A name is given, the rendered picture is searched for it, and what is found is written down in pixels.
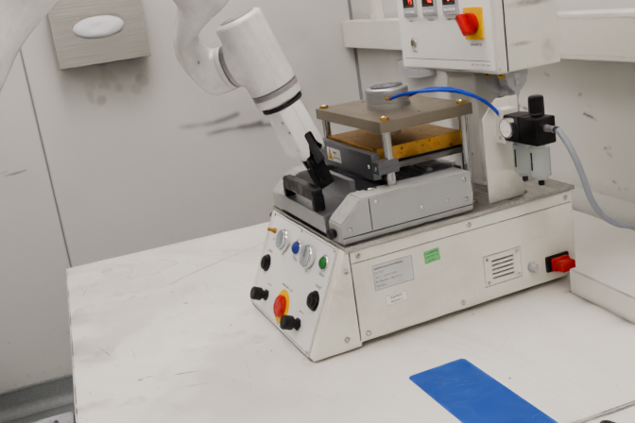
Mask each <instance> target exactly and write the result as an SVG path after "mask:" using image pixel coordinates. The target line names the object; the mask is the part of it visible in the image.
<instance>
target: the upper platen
mask: <svg viewBox="0 0 635 423"><path fill-rule="evenodd" d="M390 133H391V142H392V149H393V157H394V158H397V159H399V166H400V167H404V166H407V165H411V164H415V163H419V162H423V161H429V160H433V159H438V158H442V157H446V156H450V155H453V154H457V153H461V144H460V135H459V129H454V128H449V127H440V126H435V125H430V124H425V125H420V126H416V127H409V128H404V129H400V130H395V131H391V132H390ZM328 138H329V139H330V140H333V141H337V142H340V143H343V144H349V145H352V146H356V147H359V148H362V149H366V150H368V151H372V152H375V153H378V154H379V160H382V159H383V158H384V150H383V143H382V135H381V134H379V133H375V132H371V131H367V130H364V129H357V130H353V131H348V132H343V133H339V134H335V135H331V136H328Z"/></svg>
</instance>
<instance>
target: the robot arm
mask: <svg viewBox="0 0 635 423"><path fill-rule="evenodd" d="M59 1H60V0H0V93H1V90H2V88H3V86H4V84H5V81H6V79H7V77H8V75H9V71H10V69H11V66H12V64H13V62H14V60H15V58H16V56H17V54H18V53H19V51H20V49H21V48H22V46H23V44H24V43H25V41H26V39H27V38H28V37H29V35H30V34H31V33H32V31H33V30H34V29H35V27H36V26H37V25H38V24H39V22H40V21H41V20H42V19H43V18H44V17H45V16H46V15H47V13H48V12H49V11H50V10H51V9H52V8H53V7H54V6H55V5H57V3H58V2H59ZM173 1H174V2H175V4H176V5H177V7H178V11H177V15H176V19H175V23H174V31H173V45H174V51H175V55H176V58H177V60H178V62H179V64H180V66H181V67H182V68H183V70H184V71H185V72H186V73H187V74H188V76H189V77H191V78H192V79H193V80H194V81H195V82H196V84H197V85H198V86H199V87H200V88H201V89H202V90H203V91H204V92H206V93H208V94H211V95H221V94H224V93H228V92H231V91H233V90H235V89H237V88H240V87H245V88H246V89H247V90H248V92H249V94H250V96H251V98H252V100H253V102H254V103H255V105H256V107H257V109H258V110H261V111H262V112H263V114H264V115H267V117H268V120H269V122H270V124H271V125H272V127H273V130H274V132H275V134H276V136H277V138H278V140H279V142H280V144H281V146H282V148H283V151H284V153H285V154H286V155H287V156H289V157H291V158H294V159H296V160H299V161H302V163H303V164H304V166H305V168H306V169H307V170H308V169H309V168H310V169H309V170H308V171H307V172H308V173H309V175H310V177H311V179H312V180H313V182H314V184H315V185H316V186H318V187H320V188H321V189H324V188H325V187H327V186H328V185H330V184H331V183H333V182H334V179H333V177H332V175H331V173H330V171H329V169H328V167H327V165H326V163H325V161H324V160H325V158H324V156H323V155H322V153H321V151H320V149H321V150H323V149H324V147H325V143H324V142H323V140H322V138H321V135H320V134H319V132H318V129H317V127H316V125H315V123H314V122H313V120H312V118H311V116H310V115H309V113H308V111H307V110H306V108H305V107H304V106H303V104H302V103H301V101H300V98H301V96H302V94H301V91H300V89H301V85H300V83H299V81H298V79H297V77H296V76H295V74H294V72H293V70H292V68H291V66H290V64H289V62H288V60H287V58H286V56H285V54H284V52H283V50H282V48H281V47H280V45H279V43H278V41H277V39H276V37H275V35H274V33H273V31H272V29H271V27H270V25H269V23H268V21H267V19H266V17H265V15H264V14H263V12H262V10H261V9H260V8H249V9H246V10H244V11H242V12H240V13H238V14H236V15H234V16H232V17H231V18H230V19H228V20H226V21H225V22H224V23H222V24H221V25H220V26H219V27H218V28H217V30H216V34H217V36H218V38H219V40H221V42H222V45H221V46H219V47H217V48H215V49H213V48H210V47H208V46H207V45H206V44H205V43H204V42H203V41H202V39H201V38H200V37H199V35H198V34H199V32H200V30H201V29H202V28H203V27H204V26H205V25H206V24H207V23H208V22H209V21H210V20H211V19H212V18H213V17H214V16H216V14H217V13H218V12H219V11H220V10H222V9H223V8H224V7H225V6H226V4H227V3H228V2H229V0H173Z"/></svg>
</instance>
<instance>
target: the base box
mask: <svg viewBox="0 0 635 423"><path fill-rule="evenodd" d="M574 267H575V237H574V222H573V207H572V192H571V190H570V191H566V192H563V193H559V194H556V195H549V196H546V197H543V198H540V199H536V200H533V201H529V202H525V203H523V204H519V205H516V206H512V207H509V208H505V209H501V210H499V211H493V212H489V213H486V214H482V215H478V216H475V217H472V218H469V219H465V220H461V221H458V222H454V223H452V224H448V225H445V226H441V227H437V228H431V229H428V230H425V231H422V232H418V233H414V234H411V235H407V236H404V237H401V238H398V239H394V240H390V241H387V242H383V243H380V244H377V245H371V246H367V247H364V248H360V249H357V250H354V251H351V252H347V253H346V252H344V251H342V250H340V249H338V252H337V256H336V259H335V266H334V269H333V273H332V276H331V279H330V283H329V287H328V290H327V294H326V297H325V300H324V304H323V308H322V311H321V315H320V319H319V322H318V325H317V332H316V335H315V339H314V343H313V345H312V349H311V353H310V356H309V357H310V358H311V359H312V360H313V361H314V362H316V361H319V360H322V359H325V358H328V357H331V356H334V355H336V354H339V353H342V352H345V351H348V350H351V349H354V348H357V347H361V346H362V342H365V341H367V340H370V339H373V338H376V337H379V336H382V335H385V334H388V333H391V332H393V331H396V330H401V329H404V328H407V327H410V326H413V325H417V324H419V323H422V322H425V321H428V320H431V319H434V318H437V317H440V316H443V315H445V314H448V313H453V312H456V311H459V310H462V309H465V308H468V307H471V306H474V305H477V304H480V303H483V302H486V301H489V300H492V299H494V298H497V297H500V296H505V295H508V294H511V293H514V292H517V291H520V290H522V289H525V288H528V287H532V286H535V285H538V284H541V283H544V282H546V281H549V280H552V279H557V278H560V277H563V276H566V275H569V274H570V269H571V268H574Z"/></svg>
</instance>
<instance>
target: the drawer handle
mask: <svg viewBox="0 0 635 423"><path fill-rule="evenodd" d="M283 190H284V195H285V196H291V195H295V194H298V195H301V196H303V197H305V198H307V199H309V200H311V201H312V206H313V211H314V212H319V211H323V210H325V202H324V195H323V193H322V189H321V188H320V187H318V186H316V185H314V184H312V183H309V182H307V181H305V180H303V179H300V178H297V177H295V176H293V175H286V176H283Z"/></svg>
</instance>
